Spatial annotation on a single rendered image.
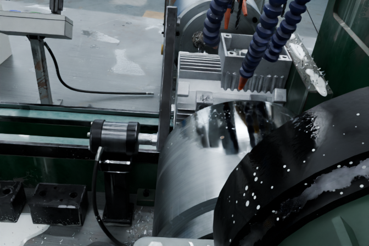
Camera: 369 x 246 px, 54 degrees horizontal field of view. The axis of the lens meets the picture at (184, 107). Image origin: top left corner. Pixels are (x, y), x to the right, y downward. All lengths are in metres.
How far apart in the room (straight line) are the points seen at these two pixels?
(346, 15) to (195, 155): 0.49
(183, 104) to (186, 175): 0.27
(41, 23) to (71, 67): 0.37
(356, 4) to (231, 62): 0.27
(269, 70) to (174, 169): 0.30
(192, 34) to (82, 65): 0.52
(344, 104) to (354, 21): 0.63
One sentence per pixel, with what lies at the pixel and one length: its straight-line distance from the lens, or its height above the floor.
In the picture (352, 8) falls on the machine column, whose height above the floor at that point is 1.21.
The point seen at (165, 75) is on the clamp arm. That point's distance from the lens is 0.64.
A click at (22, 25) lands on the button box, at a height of 1.06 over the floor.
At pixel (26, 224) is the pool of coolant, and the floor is 0.80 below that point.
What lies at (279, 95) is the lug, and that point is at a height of 1.08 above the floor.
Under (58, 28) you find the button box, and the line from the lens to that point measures 0.96.
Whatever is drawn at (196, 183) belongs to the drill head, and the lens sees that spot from 0.41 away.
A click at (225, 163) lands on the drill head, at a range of 0.41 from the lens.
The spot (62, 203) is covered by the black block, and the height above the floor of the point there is 0.86.
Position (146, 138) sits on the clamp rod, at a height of 1.02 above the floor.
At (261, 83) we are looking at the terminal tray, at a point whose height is 1.10.
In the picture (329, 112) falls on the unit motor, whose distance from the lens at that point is 0.16.
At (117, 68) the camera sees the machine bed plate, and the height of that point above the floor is 0.80.
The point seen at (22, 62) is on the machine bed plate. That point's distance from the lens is 1.37.
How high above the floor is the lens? 1.43
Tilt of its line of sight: 35 degrees down
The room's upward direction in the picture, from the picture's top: 6 degrees clockwise
